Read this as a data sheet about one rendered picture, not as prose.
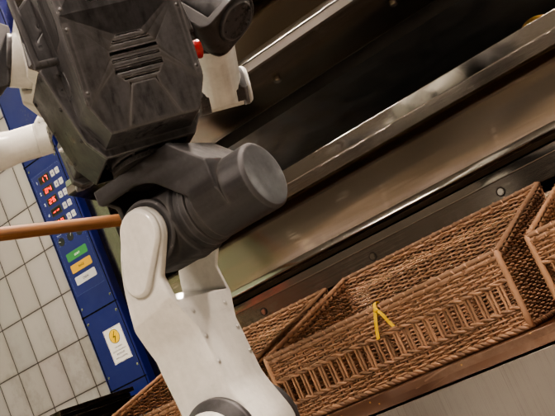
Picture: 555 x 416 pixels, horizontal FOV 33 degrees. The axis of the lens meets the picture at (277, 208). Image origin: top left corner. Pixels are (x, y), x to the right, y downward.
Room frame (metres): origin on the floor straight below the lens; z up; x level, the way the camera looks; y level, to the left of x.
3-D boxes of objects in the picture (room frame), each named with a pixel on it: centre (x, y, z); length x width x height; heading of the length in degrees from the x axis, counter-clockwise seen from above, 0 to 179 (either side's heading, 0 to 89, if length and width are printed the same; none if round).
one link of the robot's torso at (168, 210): (1.53, 0.17, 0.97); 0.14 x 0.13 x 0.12; 149
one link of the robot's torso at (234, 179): (1.50, 0.12, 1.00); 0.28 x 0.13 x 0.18; 59
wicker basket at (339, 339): (2.03, -0.20, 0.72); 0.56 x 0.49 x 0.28; 61
